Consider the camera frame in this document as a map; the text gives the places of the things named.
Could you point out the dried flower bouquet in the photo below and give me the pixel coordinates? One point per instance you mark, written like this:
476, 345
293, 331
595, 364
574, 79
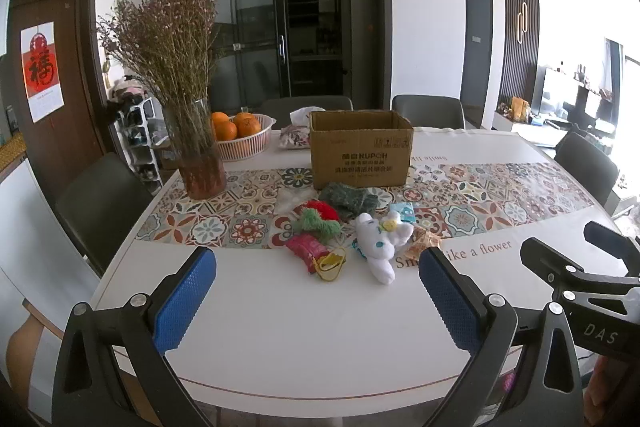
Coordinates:
165, 42

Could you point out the clear plastic bag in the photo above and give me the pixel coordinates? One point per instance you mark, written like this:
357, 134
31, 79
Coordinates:
295, 199

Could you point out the orange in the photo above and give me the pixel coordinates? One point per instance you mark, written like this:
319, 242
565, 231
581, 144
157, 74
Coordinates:
218, 117
248, 124
226, 130

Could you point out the television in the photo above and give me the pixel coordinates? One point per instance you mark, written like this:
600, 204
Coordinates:
555, 92

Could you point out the white plush toy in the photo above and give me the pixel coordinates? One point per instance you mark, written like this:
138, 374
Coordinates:
380, 247

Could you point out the red green plush toy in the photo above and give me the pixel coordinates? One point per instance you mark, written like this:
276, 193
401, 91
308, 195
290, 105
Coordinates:
320, 219

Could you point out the green knitted cloth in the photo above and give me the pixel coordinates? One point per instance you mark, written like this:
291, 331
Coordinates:
347, 197

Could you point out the white media cabinet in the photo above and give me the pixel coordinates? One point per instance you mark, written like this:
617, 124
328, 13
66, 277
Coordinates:
530, 127

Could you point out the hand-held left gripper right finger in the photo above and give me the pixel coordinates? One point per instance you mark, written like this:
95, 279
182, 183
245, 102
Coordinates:
450, 302

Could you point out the brown cardboard box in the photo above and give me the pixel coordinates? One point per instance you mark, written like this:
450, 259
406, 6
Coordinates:
360, 157

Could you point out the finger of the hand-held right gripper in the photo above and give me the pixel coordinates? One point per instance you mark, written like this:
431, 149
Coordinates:
545, 257
615, 239

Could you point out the white shoe rack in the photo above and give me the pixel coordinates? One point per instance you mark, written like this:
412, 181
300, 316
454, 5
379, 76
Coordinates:
140, 142

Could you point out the glass vase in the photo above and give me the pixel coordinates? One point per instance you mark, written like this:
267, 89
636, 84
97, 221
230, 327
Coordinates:
200, 167

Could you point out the red white wall calendar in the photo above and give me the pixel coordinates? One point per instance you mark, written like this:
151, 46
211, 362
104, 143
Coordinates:
42, 72

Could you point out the grey door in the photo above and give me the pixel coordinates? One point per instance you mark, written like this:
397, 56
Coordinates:
477, 57

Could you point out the white plastic bag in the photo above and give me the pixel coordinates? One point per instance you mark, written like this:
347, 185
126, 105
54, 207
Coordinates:
306, 116

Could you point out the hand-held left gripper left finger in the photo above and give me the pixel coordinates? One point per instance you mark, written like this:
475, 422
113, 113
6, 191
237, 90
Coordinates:
185, 297

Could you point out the dark slatted wall panel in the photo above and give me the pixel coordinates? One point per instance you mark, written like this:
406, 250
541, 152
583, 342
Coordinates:
520, 37

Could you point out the dark glass sliding door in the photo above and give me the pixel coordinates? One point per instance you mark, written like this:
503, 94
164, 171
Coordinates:
300, 7

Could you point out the brown wooden door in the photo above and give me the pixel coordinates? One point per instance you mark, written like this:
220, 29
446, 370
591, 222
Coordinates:
75, 72

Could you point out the dark grey chair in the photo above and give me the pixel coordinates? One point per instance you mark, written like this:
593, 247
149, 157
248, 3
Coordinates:
305, 107
430, 109
102, 207
585, 167

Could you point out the small blue packet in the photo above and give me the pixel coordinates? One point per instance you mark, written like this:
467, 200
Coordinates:
402, 212

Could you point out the red snack packet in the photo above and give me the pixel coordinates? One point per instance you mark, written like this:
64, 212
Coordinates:
306, 248

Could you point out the patterned table runner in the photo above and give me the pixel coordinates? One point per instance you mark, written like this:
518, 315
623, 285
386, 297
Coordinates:
475, 197

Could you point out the orange snack packet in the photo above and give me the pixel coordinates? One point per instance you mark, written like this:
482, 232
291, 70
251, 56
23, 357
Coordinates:
426, 241

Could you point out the white plastic fruit basket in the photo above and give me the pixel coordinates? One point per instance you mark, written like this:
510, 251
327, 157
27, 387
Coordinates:
245, 147

